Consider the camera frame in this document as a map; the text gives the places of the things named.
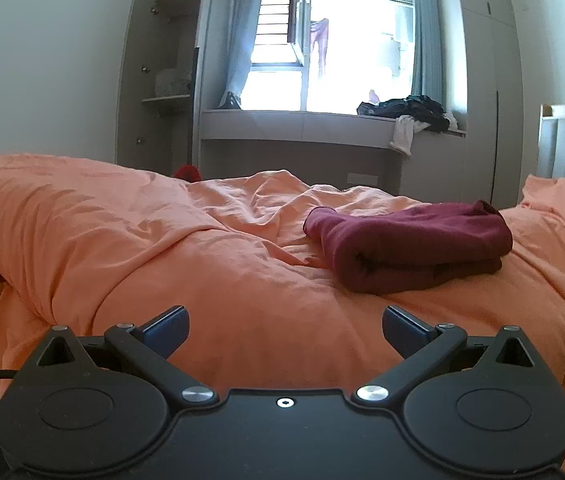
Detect purple garment hanging outside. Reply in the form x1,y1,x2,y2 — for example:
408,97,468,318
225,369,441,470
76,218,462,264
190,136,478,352
311,18,329,72

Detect window with open sash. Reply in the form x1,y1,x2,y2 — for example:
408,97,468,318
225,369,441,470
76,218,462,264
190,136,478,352
241,0,415,114

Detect maroon garment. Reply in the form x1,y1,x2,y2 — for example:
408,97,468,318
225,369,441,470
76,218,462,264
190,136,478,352
303,200,513,296

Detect orange duvet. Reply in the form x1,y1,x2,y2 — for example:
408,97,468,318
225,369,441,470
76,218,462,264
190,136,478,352
0,154,565,466

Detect red object beside bed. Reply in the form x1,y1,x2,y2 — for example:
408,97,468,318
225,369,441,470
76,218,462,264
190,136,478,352
173,165,202,183

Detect left grey curtain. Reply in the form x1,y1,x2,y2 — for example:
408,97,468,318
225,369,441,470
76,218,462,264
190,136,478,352
218,0,262,110

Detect right grey curtain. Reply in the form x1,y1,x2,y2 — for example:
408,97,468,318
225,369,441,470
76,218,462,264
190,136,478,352
411,0,444,103

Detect white garment on sill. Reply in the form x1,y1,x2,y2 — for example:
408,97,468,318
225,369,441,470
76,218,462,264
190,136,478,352
389,115,434,157

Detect tall grey cabinet right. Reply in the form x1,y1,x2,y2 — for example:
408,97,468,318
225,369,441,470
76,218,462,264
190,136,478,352
460,0,523,209

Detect open grey wardrobe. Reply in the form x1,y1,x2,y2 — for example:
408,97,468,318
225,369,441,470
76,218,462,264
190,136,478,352
115,0,211,176

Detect white wall socket plate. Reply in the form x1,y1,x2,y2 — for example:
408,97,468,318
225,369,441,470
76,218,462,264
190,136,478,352
346,172,379,188

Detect dark clothes pile on sill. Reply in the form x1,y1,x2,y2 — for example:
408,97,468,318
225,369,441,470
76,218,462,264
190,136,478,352
356,96,450,132

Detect grey window seat cabinet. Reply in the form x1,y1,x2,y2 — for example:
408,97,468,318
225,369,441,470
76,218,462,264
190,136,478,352
200,110,465,202

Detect white bundle on wardrobe shelf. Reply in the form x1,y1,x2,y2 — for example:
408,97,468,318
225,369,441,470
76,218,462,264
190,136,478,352
154,68,191,98

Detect grey curtain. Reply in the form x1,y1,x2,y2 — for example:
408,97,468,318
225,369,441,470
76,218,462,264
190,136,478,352
411,0,444,103
218,0,262,110

